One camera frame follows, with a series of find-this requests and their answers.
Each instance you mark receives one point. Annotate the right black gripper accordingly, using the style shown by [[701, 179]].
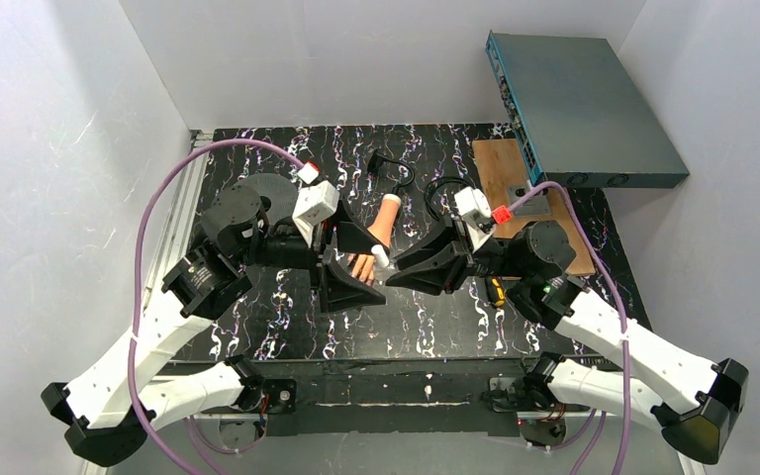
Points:
[[461, 249]]

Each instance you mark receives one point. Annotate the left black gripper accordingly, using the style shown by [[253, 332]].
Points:
[[320, 255]]

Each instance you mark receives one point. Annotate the clear nail polish bottle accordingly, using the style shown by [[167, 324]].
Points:
[[382, 259]]

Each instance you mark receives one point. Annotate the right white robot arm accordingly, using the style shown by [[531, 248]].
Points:
[[693, 402]]

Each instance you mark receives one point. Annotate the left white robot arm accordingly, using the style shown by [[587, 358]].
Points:
[[112, 407]]

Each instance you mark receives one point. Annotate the mannequin hand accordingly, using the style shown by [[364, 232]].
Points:
[[362, 265]]

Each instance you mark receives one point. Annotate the yellow black screwdriver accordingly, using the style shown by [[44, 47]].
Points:
[[495, 292]]

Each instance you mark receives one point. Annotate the grey round disc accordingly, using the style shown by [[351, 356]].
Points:
[[278, 194]]

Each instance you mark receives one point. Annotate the wooden board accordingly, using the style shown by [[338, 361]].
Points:
[[504, 180]]

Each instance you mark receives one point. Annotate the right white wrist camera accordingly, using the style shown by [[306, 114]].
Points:
[[479, 219]]

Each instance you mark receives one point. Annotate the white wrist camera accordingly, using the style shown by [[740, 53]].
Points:
[[316, 202], [479, 219]]

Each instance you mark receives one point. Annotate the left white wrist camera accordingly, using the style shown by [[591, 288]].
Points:
[[316, 202]]

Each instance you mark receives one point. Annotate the metal stand mount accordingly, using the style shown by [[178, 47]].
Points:
[[527, 200]]

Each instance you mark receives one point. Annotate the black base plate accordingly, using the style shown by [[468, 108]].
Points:
[[448, 395]]

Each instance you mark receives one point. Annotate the blue network switch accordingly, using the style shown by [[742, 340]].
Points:
[[577, 116]]

